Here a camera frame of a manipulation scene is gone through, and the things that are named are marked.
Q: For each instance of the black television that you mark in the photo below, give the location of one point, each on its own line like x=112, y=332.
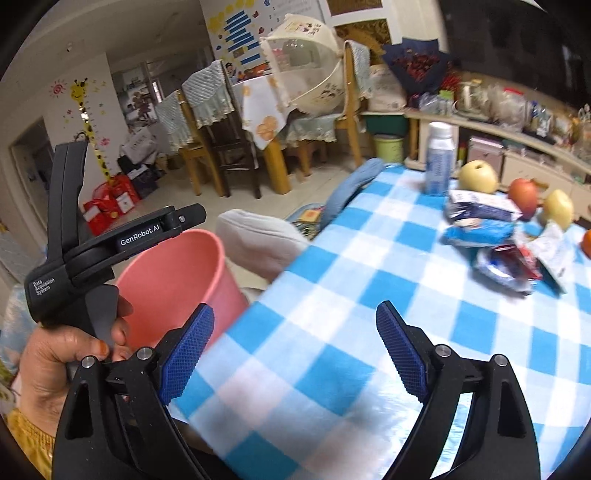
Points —
x=508, y=32

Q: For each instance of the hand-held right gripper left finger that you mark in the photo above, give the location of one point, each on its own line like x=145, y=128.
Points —
x=189, y=355

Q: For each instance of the white mesh food cover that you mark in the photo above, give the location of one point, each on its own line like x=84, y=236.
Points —
x=304, y=64

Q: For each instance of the silver metal case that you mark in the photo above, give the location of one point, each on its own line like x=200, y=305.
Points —
x=485, y=157

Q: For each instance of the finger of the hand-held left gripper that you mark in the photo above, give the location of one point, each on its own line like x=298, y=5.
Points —
x=67, y=198

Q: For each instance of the white rice bag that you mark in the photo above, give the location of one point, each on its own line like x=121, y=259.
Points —
x=385, y=87

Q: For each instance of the giraffe height wall sticker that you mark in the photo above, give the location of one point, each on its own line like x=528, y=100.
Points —
x=87, y=120

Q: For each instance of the white milk bottle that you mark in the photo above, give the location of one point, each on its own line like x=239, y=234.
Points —
x=438, y=159

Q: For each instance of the white orange-print tablecloth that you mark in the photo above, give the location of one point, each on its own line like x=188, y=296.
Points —
x=258, y=110

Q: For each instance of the red gift box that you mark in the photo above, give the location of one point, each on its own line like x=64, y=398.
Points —
x=108, y=207

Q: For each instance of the cream television cabinet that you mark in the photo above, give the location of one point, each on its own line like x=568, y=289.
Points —
x=531, y=157

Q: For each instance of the small plastic bottles pack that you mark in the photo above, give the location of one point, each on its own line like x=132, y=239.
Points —
x=436, y=102

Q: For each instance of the red apple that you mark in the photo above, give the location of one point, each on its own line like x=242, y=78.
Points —
x=524, y=198

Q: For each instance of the white blue-print plastic pack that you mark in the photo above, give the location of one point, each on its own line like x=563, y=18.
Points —
x=551, y=254

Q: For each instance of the blue white wrapper packet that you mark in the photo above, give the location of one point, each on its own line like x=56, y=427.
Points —
x=480, y=205

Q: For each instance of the clear plastic bag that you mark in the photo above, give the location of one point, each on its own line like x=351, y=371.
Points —
x=508, y=107

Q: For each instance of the orange tangerine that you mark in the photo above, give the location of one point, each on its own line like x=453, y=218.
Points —
x=586, y=243

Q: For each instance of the dark blue flower bouquet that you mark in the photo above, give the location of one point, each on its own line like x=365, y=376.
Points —
x=415, y=62

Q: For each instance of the yellow pear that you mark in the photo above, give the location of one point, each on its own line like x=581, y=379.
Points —
x=478, y=176
x=557, y=208

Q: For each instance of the colourful book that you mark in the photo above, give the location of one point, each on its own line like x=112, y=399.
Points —
x=310, y=219

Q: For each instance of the wooden chair with cover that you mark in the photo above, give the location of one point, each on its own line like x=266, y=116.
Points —
x=207, y=92
x=358, y=64
x=173, y=120

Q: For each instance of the blue denim cloth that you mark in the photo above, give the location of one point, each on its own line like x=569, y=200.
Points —
x=346, y=194

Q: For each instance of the blue white checked tablecloth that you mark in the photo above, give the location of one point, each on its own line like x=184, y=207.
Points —
x=332, y=304

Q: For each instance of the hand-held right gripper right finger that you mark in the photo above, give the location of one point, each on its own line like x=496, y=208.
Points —
x=401, y=350

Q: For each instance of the wooden dining table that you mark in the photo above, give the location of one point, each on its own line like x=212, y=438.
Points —
x=277, y=166

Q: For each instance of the red snack wrapper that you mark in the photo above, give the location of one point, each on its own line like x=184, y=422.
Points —
x=519, y=261

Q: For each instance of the wall poster with blue strips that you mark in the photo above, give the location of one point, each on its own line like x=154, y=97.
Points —
x=240, y=27

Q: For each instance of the light green bin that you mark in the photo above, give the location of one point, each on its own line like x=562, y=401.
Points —
x=388, y=148

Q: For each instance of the light blue plastic wrapper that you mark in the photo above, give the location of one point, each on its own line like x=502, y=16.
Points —
x=475, y=233

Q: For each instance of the person's left hand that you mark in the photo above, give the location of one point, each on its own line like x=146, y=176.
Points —
x=51, y=360

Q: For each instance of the pink plastic bucket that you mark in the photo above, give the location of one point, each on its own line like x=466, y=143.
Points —
x=184, y=277

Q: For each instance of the dark green basin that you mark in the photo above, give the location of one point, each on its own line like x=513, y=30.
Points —
x=385, y=123

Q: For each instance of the grey cushion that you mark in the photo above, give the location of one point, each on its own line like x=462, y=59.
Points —
x=258, y=249

